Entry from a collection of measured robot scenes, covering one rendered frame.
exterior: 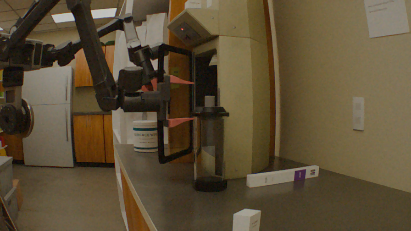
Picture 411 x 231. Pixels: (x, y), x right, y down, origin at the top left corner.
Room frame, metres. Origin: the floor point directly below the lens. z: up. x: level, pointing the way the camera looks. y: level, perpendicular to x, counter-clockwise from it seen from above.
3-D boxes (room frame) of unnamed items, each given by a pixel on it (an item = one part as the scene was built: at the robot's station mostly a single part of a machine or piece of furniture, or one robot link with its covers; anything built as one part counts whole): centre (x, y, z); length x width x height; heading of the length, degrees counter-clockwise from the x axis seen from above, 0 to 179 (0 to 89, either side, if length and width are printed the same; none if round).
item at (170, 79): (1.06, 0.08, 1.23); 0.09 x 0.07 x 0.07; 107
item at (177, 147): (1.34, 0.10, 1.19); 0.30 x 0.01 x 0.40; 162
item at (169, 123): (1.06, 0.08, 1.16); 0.09 x 0.07 x 0.07; 107
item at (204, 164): (1.08, -0.01, 1.06); 0.11 x 0.11 x 0.21
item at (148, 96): (1.04, 0.15, 1.20); 0.07 x 0.07 x 0.10; 17
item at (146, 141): (1.85, 0.30, 1.02); 0.13 x 0.13 x 0.15
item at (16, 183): (3.00, 2.32, 0.14); 0.41 x 0.32 x 0.28; 24
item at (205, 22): (1.33, 0.06, 1.46); 0.32 x 0.12 x 0.10; 17
